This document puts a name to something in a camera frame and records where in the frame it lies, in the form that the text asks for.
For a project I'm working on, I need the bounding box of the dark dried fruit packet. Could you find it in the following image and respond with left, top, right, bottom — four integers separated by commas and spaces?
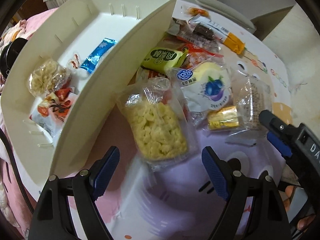
167, 20, 221, 54

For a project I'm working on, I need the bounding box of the gold foil snack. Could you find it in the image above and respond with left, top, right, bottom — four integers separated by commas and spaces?
207, 106, 240, 131

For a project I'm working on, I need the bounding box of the white orange snack bar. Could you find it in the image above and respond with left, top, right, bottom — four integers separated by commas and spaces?
188, 15, 245, 55

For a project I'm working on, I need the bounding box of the red white snack packet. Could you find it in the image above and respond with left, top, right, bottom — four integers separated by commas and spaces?
30, 54, 80, 142

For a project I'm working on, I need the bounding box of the blue white candy packet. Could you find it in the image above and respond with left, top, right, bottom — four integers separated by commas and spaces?
80, 38, 118, 74

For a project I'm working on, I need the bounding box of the orange fried twist packet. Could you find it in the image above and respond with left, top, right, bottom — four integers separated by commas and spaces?
184, 7, 210, 18

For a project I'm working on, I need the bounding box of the red chinese text snack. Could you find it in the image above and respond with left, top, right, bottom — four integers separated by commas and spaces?
178, 43, 225, 69

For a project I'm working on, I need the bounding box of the yellow puffed snack bag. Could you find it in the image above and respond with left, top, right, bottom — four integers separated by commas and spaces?
117, 77, 199, 171
28, 58, 72, 98

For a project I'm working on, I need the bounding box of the clear cake packet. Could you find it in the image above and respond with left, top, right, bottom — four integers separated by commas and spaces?
232, 73, 272, 132

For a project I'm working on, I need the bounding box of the green pineapple cake packet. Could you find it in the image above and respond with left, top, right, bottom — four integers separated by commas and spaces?
140, 47, 188, 75

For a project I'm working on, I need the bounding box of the blueberry bread packet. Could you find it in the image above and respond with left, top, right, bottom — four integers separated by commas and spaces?
167, 62, 232, 113

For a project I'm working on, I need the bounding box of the black handbag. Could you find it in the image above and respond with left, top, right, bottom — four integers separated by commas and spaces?
1, 37, 28, 79

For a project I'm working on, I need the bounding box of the person's right hand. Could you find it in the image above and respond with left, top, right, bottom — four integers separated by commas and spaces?
283, 185, 315, 233

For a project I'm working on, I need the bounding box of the red cookie packet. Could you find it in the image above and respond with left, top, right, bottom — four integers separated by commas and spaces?
135, 67, 170, 86

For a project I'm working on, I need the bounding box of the white plastic storage tray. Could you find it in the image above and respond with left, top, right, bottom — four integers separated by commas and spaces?
1, 0, 176, 199

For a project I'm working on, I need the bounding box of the cartoon printed table cloth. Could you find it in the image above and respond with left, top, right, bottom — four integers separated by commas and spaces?
24, 0, 293, 240

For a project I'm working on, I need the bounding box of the white floral curtain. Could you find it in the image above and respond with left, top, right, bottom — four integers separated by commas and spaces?
263, 4, 319, 137

